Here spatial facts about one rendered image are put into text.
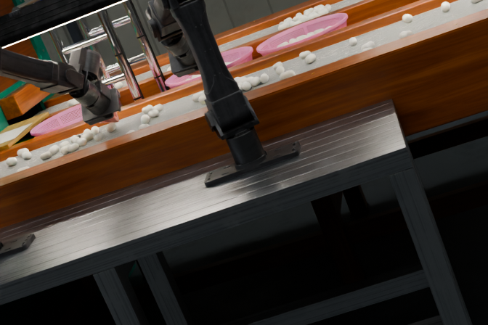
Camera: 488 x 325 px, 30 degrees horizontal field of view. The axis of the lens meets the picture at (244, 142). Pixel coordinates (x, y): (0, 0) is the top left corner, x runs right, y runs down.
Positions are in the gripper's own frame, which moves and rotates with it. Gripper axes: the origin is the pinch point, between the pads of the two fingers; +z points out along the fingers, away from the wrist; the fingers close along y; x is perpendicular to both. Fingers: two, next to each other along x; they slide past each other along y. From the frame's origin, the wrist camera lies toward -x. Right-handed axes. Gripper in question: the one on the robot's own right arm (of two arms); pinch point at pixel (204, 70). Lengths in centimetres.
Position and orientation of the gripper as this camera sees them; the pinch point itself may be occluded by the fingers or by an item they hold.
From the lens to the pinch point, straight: 221.8
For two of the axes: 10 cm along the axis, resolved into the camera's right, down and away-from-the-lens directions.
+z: 3.4, 3.4, 8.8
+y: -9.2, 3.1, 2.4
